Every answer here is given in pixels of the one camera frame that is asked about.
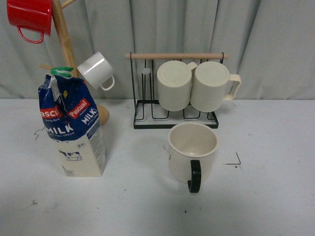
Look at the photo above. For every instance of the blue white milk carton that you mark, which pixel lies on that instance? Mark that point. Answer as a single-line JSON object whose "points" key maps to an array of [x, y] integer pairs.
{"points": [[71, 119]]}

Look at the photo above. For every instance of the cream ribbed mug left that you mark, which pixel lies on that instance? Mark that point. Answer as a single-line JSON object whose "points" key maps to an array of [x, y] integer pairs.
{"points": [[174, 82]]}

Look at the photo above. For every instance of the cream ribbed mug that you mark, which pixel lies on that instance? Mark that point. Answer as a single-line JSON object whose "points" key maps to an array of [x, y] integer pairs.
{"points": [[174, 82], [212, 84]]}

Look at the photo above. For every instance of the cream ribbed mug right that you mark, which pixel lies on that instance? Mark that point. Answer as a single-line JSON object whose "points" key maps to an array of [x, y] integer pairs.
{"points": [[212, 84]]}

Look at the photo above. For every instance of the small white mug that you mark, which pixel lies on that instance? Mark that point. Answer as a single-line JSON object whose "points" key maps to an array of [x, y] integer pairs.
{"points": [[98, 72]]}

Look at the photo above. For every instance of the wooden mug tree stand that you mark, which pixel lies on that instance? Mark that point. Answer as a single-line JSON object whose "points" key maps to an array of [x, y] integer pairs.
{"points": [[62, 33]]}

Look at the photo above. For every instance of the red enamel mug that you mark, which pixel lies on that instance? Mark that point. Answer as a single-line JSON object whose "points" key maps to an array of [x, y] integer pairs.
{"points": [[34, 15]]}

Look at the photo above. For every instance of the black wire cup rack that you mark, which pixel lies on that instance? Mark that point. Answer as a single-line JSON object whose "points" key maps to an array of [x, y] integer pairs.
{"points": [[148, 113]]}

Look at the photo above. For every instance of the cream mug black handle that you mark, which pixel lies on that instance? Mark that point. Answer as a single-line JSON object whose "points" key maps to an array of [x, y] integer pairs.
{"points": [[192, 150]]}

